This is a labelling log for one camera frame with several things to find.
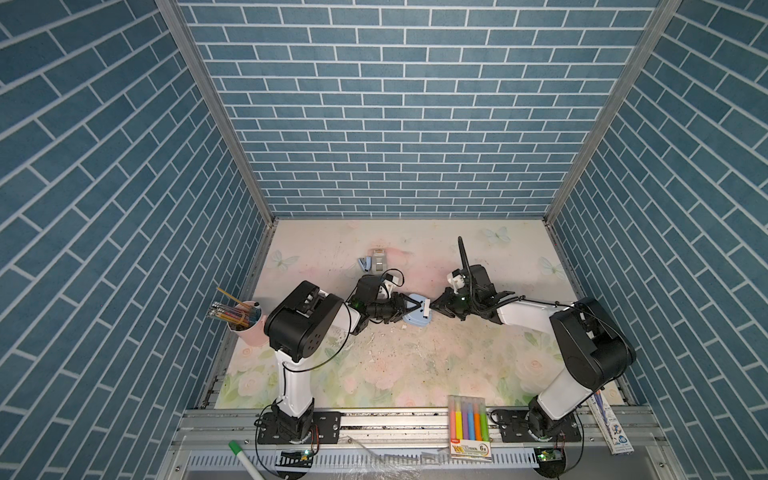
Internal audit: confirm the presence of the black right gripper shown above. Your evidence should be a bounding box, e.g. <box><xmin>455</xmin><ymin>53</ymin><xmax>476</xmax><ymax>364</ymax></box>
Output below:
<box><xmin>427</xmin><ymin>288</ymin><xmax>478</xmax><ymax>322</ymax></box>

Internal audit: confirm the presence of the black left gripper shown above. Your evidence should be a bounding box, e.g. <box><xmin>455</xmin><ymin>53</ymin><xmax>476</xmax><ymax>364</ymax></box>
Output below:
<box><xmin>364</xmin><ymin>294</ymin><xmax>420</xmax><ymax>325</ymax></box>

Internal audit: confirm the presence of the light blue alarm clock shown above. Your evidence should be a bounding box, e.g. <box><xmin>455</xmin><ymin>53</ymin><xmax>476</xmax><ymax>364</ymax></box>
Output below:
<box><xmin>403</xmin><ymin>293</ymin><xmax>432</xmax><ymax>328</ymax></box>

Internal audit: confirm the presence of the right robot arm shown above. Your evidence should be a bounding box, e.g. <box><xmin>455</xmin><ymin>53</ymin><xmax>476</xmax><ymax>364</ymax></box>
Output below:
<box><xmin>429</xmin><ymin>286</ymin><xmax>636</xmax><ymax>440</ymax></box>

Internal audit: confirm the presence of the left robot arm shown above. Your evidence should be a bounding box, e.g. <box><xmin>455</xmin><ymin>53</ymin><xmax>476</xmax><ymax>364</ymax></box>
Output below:
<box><xmin>264</xmin><ymin>274</ymin><xmax>422</xmax><ymax>421</ymax></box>

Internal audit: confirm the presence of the highlighter marker pack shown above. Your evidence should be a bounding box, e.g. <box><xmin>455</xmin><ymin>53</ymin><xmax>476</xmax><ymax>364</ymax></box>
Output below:
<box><xmin>448</xmin><ymin>395</ymin><xmax>492</xmax><ymax>463</ymax></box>

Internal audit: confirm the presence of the pencil cup holder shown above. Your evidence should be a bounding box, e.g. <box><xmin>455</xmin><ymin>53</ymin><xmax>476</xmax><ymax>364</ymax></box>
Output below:
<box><xmin>206</xmin><ymin>287</ymin><xmax>267</xmax><ymax>347</ymax></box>

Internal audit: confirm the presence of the toothbrush package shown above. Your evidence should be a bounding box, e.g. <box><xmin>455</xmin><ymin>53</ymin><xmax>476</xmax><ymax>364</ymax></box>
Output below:
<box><xmin>586</xmin><ymin>391</ymin><xmax>634</xmax><ymax>455</ymax></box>

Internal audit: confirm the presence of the green capped marker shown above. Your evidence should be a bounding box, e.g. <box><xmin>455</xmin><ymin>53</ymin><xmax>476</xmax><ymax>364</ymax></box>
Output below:
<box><xmin>228</xmin><ymin>440</ymin><xmax>264</xmax><ymax>480</ymax></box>

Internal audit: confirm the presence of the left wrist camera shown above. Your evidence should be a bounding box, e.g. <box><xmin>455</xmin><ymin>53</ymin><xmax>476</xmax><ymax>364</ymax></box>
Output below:
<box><xmin>353</xmin><ymin>274</ymin><xmax>382</xmax><ymax>304</ymax></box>

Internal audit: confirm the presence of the black corrugated cable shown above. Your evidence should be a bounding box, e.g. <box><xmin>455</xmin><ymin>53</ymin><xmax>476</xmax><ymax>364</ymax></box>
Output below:
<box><xmin>457</xmin><ymin>235</ymin><xmax>475</xmax><ymax>289</ymax></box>

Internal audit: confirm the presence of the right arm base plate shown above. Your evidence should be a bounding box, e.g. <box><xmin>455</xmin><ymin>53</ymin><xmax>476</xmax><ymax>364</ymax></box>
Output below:
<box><xmin>489</xmin><ymin>407</ymin><xmax>583</xmax><ymax>443</ymax></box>

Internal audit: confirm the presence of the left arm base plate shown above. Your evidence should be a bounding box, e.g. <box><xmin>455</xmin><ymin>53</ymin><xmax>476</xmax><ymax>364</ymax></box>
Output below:
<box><xmin>254</xmin><ymin>409</ymin><xmax>342</xmax><ymax>445</ymax></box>

